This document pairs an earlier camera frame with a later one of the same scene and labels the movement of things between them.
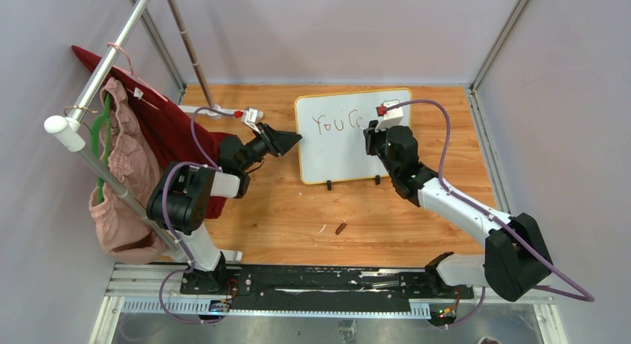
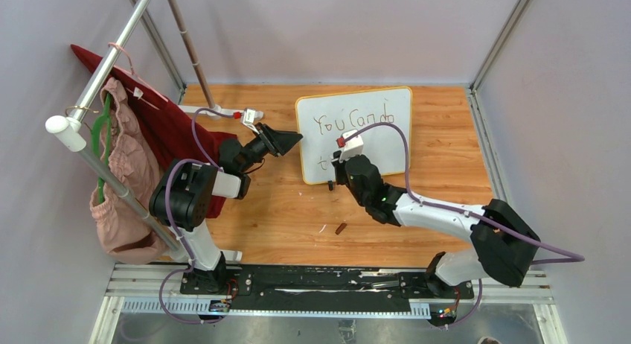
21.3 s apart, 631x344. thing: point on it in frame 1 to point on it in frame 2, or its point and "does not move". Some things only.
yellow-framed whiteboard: x=333 y=147 does not move
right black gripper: x=372 y=135 to x=339 y=165
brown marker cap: x=341 y=228 does not move
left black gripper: x=277 y=143 does not move
